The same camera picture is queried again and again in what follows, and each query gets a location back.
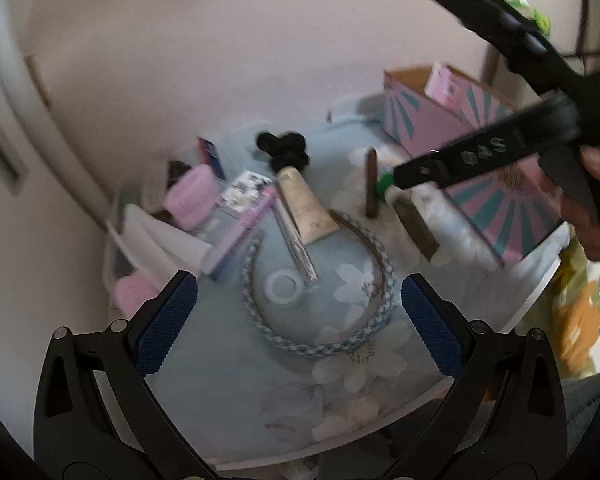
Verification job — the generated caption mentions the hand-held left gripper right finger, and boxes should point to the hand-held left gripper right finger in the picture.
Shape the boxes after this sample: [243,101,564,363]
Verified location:
[380,273,569,480]

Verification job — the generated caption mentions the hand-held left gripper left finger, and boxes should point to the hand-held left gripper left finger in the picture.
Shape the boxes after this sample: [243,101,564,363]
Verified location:
[32,270,216,480]

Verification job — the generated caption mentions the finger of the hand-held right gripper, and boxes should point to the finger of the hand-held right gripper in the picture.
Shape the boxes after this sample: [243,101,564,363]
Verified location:
[391,152,449,192]

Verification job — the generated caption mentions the pink striped cardboard box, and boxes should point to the pink striped cardboard box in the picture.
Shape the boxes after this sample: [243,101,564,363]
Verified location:
[382,65,571,268]

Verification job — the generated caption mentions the clear tape roll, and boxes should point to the clear tape roll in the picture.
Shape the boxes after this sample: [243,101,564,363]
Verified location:
[262,270,308,307]

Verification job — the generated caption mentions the silver pen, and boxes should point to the silver pen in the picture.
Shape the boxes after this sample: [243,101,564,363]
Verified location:
[275,195,320,282]

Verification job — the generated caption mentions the pink cloth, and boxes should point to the pink cloth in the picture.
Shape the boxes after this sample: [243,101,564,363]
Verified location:
[112,270,161,316]

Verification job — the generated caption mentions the brown stick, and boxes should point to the brown stick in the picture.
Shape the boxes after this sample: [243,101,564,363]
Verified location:
[364,147,381,218]

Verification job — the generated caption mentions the flat brown bar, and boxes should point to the flat brown bar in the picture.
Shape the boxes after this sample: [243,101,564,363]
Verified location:
[392,195,441,261]

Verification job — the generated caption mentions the white cloth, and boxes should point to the white cloth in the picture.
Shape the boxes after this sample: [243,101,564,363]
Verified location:
[122,205,216,281]

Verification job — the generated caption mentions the small pink box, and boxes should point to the small pink box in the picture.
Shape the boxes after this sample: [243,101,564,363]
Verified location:
[425,62,463,106]

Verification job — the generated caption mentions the beige furniture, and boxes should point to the beige furniture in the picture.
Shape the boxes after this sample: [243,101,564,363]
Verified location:
[480,40,511,86]

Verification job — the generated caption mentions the long purple box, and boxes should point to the long purple box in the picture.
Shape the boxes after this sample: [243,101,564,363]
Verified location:
[202,195,278,281]

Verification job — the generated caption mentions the green plush object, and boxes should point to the green plush object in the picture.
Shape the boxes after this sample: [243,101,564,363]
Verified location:
[505,0,553,41]

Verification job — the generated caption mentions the beige tube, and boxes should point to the beige tube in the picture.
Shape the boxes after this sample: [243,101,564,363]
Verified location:
[272,165,343,246]

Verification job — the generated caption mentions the blue floral tablecloth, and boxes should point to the blue floral tablecloth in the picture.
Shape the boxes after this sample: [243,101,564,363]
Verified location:
[145,105,571,466]

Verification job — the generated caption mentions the braided blue white headband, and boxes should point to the braided blue white headband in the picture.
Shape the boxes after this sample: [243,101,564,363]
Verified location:
[240,210,396,358]

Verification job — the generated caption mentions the pink towel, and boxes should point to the pink towel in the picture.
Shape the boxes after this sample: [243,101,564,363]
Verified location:
[161,165,218,231]

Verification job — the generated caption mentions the yellow floral cloth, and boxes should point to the yellow floral cloth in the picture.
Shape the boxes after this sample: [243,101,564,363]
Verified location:
[545,240,600,381]

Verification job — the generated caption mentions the black white patterned card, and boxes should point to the black white patterned card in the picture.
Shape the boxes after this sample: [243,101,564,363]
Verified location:
[217,170,276,216]

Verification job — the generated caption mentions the dark brown object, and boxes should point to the dark brown object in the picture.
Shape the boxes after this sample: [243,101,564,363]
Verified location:
[165,160,191,186]

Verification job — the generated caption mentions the blue red small box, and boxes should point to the blue red small box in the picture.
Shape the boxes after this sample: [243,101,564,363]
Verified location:
[197,136,227,181]

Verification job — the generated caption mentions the grey pants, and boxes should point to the grey pants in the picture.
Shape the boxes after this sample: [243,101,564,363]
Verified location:
[560,370,600,456]

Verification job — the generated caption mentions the black hair tie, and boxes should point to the black hair tie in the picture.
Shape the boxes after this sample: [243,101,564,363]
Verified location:
[256,131,309,171]

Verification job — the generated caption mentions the white door frame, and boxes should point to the white door frame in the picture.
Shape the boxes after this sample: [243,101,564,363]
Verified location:
[0,0,121,221]

